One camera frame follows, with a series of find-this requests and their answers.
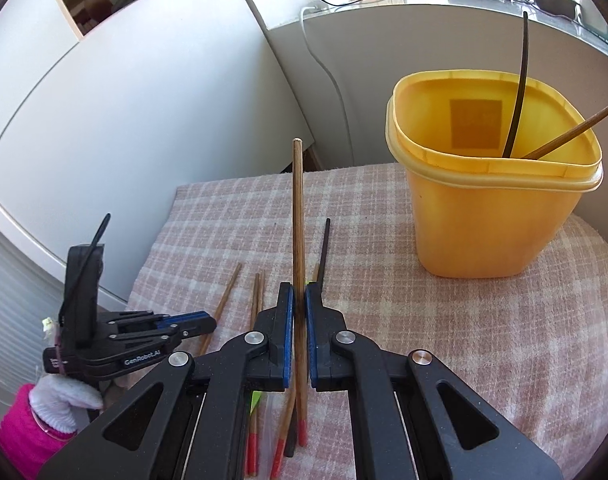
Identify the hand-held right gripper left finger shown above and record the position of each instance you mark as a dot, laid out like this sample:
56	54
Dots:
285	335

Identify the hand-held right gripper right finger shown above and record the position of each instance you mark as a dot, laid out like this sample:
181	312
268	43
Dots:
311	335

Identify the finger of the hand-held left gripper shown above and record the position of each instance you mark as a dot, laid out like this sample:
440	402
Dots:
194	319
154	338

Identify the black chopstick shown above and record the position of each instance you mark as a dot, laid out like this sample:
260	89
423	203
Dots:
91	252
521	90
324	255

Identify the red wooden chopstick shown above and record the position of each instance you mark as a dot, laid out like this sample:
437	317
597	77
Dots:
284	430
298	210
229	300
261	290
256	295

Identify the yellow plastic container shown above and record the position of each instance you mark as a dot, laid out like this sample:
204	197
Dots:
483	220

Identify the person's left hand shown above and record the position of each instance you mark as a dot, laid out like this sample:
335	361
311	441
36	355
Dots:
59	397

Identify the green plastic stick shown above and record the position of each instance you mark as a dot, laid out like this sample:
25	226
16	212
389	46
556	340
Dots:
256	404

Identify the pink checked cloth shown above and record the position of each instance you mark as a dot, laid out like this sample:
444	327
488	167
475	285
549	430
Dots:
383	310

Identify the white ribbed panel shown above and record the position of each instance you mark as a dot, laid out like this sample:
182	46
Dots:
9	310

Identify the white counter cabinet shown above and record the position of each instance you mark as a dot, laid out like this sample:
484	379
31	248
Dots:
364	60

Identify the dark brown chopstick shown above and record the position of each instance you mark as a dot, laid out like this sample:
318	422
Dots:
578	129

